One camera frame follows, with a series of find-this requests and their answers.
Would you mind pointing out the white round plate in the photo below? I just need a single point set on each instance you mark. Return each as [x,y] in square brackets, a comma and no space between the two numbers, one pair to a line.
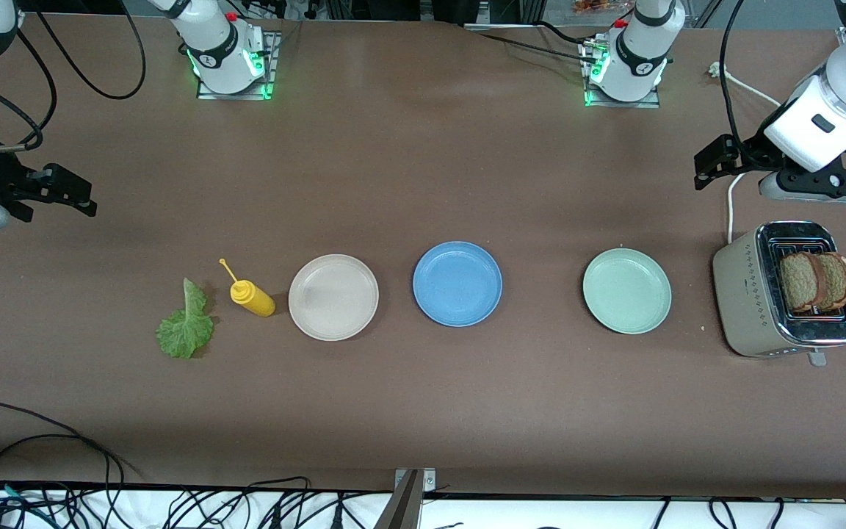
[333,297]

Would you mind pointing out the blue round plate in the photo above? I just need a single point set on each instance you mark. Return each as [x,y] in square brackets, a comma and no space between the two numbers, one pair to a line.
[457,284]

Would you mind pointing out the small metal bracket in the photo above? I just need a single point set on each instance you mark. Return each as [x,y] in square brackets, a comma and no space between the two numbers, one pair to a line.
[430,481]

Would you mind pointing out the yellow mustard squeeze bottle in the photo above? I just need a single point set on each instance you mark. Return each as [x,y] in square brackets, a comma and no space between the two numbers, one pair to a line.
[254,300]

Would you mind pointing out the green round plate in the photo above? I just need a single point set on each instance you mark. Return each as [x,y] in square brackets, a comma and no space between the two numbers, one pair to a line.
[627,291]

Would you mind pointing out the brown bread slice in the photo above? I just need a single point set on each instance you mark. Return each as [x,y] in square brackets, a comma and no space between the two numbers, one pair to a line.
[839,283]
[801,283]

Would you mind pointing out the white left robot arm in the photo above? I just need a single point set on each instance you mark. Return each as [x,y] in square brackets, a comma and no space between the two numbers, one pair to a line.
[636,51]

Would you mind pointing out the grey camera post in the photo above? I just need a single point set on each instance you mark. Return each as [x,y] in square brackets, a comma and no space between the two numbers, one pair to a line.
[401,507]

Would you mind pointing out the orange patterned packet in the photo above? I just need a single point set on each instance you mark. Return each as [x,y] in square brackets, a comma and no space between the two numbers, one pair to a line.
[592,6]

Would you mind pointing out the beige chrome toaster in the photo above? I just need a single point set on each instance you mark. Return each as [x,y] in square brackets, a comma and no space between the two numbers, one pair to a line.
[742,301]

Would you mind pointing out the green lettuce leaf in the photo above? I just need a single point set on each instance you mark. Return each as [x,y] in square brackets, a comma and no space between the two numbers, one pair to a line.
[186,330]

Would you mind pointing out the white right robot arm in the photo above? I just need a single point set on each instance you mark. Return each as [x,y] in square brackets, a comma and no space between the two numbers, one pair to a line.
[221,51]

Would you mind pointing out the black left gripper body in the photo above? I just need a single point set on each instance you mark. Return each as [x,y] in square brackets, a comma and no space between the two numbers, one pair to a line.
[751,156]

